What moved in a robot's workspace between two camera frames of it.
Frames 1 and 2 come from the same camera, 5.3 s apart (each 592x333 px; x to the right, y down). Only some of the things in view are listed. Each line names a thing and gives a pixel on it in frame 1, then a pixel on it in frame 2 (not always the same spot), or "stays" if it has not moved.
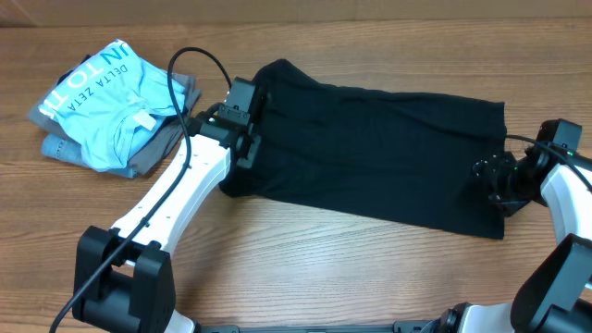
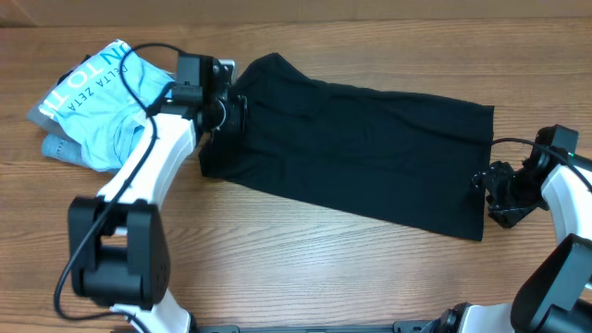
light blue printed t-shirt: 111,103 stays
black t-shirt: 403,156 stays
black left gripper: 250,160 -> 238,113
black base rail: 408,326 stays
